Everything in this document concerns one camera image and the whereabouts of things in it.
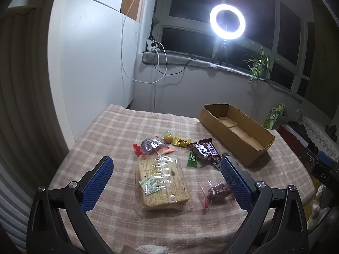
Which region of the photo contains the cardboard box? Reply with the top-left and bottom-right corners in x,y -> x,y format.
199,103 -> 276,167

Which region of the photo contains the white cabinet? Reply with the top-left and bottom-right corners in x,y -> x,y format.
48,0 -> 141,144

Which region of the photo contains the checked tablecloth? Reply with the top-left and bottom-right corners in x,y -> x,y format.
49,104 -> 314,254

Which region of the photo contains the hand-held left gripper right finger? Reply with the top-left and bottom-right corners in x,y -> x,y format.
219,156 -> 310,254

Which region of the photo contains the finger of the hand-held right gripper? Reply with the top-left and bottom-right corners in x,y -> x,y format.
304,146 -> 337,168

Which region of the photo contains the brown chocolate bar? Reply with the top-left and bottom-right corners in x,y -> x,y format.
189,142 -> 215,166
199,138 -> 221,160

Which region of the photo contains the clear bag of red dates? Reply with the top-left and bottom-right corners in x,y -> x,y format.
132,137 -> 166,156
199,180 -> 236,209

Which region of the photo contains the white lace cloth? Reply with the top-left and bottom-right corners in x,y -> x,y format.
299,114 -> 339,162

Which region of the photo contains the ring light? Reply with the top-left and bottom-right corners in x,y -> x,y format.
209,4 -> 247,41

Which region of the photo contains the yellow candy packet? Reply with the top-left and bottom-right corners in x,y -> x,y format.
173,137 -> 192,149

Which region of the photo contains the yellow jelly cup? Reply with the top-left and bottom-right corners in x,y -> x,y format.
162,130 -> 175,145

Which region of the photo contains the pink snack packet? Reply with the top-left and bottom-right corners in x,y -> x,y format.
155,146 -> 175,155

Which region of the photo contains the clear-wrapped biscuit pack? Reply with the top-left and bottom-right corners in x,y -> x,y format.
135,155 -> 192,212

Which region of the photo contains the white soft toy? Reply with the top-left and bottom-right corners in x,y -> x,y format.
309,185 -> 332,224

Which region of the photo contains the black cable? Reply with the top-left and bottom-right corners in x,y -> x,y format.
153,58 -> 196,109

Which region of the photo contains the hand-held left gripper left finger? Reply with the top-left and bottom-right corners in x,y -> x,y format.
26,156 -> 115,254

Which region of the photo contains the small dark candy wrapper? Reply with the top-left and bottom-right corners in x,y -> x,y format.
213,153 -> 230,170

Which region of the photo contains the green candy packet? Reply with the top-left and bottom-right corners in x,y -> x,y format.
188,151 -> 199,167

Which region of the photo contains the window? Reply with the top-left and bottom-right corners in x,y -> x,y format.
151,0 -> 320,104

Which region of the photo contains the grey windowsill cloth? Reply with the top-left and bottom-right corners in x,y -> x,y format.
142,52 -> 268,81

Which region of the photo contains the green drink carton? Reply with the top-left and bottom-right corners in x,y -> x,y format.
263,104 -> 286,130

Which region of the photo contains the grey ribbed curtain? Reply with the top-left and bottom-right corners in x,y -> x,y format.
0,5 -> 70,245

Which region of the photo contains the dark curtain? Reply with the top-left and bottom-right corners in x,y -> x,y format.
304,0 -> 339,120

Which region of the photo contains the white cable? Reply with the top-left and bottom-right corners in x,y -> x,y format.
120,0 -> 168,84

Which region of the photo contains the potted spider plant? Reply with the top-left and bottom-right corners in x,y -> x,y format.
244,44 -> 279,84

